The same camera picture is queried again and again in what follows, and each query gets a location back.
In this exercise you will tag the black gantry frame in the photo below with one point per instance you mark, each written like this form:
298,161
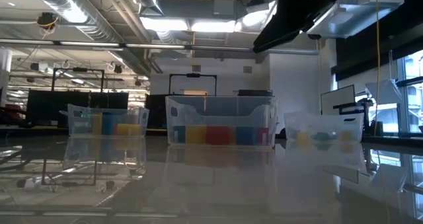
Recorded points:
77,69
193,75

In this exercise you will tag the red object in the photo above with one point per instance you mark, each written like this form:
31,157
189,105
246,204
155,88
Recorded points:
13,111

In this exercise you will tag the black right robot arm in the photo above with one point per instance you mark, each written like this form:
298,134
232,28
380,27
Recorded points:
291,19

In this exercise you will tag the grey ceiling pipe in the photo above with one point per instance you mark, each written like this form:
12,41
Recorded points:
99,44

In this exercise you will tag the black flat box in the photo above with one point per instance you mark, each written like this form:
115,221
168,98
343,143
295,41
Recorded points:
254,92

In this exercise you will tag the small yellow wooden block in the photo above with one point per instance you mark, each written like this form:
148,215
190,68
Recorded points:
302,136

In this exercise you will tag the white monitor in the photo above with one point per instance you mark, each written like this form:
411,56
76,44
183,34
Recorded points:
337,100

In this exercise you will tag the ceiling light panel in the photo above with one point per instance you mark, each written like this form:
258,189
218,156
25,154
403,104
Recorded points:
163,24
213,25

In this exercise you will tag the blue wooden cube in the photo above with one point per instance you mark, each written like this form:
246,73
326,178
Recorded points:
245,135
179,134

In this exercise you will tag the blue wooden cylinder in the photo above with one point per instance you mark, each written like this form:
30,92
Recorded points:
108,123

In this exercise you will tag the green wooden block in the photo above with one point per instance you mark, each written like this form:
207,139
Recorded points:
322,136

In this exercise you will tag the grey ceiling box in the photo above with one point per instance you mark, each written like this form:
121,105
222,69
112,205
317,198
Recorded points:
224,6

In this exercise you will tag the black desk partition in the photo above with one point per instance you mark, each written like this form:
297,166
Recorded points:
49,108

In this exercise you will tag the silver duct box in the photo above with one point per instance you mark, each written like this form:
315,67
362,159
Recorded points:
357,16

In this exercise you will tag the black window blind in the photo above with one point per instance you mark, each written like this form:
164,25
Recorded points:
360,60

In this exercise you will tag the clear plastic bin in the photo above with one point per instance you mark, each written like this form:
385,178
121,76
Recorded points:
221,111
79,131
330,121

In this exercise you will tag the yellow wooden cube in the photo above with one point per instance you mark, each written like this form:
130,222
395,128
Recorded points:
195,134

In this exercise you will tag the long yellow wooden block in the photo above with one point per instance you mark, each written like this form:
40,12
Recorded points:
96,123
129,129

